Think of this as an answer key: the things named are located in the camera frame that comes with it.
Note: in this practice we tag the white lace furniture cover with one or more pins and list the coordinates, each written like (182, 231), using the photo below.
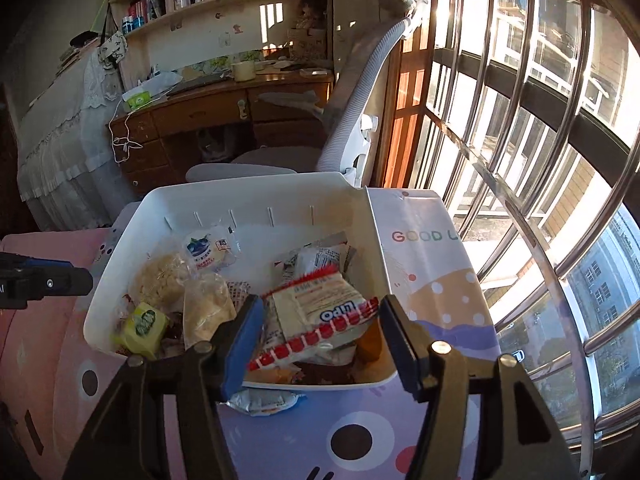
(60, 135)

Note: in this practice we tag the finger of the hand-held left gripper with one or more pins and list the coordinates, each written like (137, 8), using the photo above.
(60, 282)
(45, 263)

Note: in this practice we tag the clear rice crisp packet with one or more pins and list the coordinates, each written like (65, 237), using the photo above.
(207, 307)
(160, 277)

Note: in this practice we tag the doll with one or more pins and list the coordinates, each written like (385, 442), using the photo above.
(310, 15)

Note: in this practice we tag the blueberry print snack packet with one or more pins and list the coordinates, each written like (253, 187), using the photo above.
(207, 250)

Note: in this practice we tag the green tissue box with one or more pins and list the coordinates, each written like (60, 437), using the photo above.
(137, 101)

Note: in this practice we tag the white plastic bag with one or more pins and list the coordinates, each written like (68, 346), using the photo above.
(162, 80)

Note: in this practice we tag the grey office chair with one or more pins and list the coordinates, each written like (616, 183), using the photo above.
(355, 100)

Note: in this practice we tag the cardboard box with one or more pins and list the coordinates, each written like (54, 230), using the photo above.
(307, 45)

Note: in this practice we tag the white plastic bin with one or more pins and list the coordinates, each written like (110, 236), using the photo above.
(250, 195)

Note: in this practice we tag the cartoon printed tablecloth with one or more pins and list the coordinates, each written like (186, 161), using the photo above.
(430, 270)

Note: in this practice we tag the trash bin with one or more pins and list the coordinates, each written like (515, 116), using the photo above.
(215, 144)

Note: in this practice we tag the green snack packet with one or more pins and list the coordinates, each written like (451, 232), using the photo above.
(142, 327)

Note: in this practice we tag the wooden desk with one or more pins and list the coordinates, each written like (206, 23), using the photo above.
(200, 110)

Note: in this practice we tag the orange white oat bar packet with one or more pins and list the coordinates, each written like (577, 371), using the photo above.
(372, 345)

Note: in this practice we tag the pink bed sheet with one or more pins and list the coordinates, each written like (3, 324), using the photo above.
(45, 350)

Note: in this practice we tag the floral cloth bag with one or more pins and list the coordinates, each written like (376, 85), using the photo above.
(112, 50)

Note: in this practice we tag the red white cracker packet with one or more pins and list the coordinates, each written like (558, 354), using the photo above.
(315, 310)

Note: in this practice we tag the metal window grille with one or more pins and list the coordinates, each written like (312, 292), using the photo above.
(540, 135)

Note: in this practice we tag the cream mug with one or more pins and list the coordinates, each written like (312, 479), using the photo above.
(244, 71)

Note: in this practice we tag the clear white snack packet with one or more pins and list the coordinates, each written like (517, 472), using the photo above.
(320, 259)

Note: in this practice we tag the black keyboard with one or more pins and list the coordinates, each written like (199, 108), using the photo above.
(197, 85)

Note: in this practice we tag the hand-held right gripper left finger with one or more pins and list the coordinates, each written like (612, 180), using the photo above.
(245, 350)

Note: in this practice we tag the black hat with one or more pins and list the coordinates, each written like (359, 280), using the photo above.
(84, 39)

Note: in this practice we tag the teal snack packet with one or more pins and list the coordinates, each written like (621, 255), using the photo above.
(260, 402)

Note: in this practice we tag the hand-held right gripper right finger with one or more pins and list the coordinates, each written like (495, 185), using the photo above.
(397, 355)

